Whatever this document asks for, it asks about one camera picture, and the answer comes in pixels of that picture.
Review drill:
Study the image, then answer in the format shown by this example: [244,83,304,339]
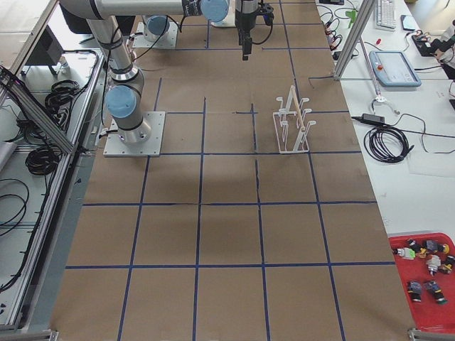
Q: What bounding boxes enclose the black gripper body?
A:
[235,0,257,35]

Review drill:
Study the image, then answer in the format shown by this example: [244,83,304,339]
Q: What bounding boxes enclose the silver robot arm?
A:
[60,0,229,144]
[144,1,261,60]

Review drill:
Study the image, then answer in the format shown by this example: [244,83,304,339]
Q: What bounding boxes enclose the cream plastic tray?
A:
[210,19,235,28]

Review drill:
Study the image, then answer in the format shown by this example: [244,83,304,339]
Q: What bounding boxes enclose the white keyboard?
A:
[375,0,397,31]

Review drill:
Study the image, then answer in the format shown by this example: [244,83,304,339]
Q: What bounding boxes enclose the black power adapter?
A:
[361,113,385,126]

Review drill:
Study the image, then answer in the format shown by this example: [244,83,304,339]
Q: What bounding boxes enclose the blue teach pendant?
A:
[368,51,422,87]

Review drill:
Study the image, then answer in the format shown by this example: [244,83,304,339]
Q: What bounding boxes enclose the brown paper table cover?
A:
[50,1,413,340]

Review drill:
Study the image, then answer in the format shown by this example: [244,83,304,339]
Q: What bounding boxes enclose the red parts tray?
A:
[389,232,454,334]

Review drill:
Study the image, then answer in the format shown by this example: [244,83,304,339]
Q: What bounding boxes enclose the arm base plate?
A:
[103,112,166,157]
[132,22,178,50]

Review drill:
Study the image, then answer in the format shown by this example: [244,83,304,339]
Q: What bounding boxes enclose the white wire cup rack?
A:
[272,85,316,154]

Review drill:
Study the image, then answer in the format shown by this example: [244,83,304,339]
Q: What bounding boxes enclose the aluminium frame post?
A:
[333,0,376,80]

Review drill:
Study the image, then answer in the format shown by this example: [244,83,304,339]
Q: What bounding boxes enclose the coiled black cable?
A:
[365,126,414,164]

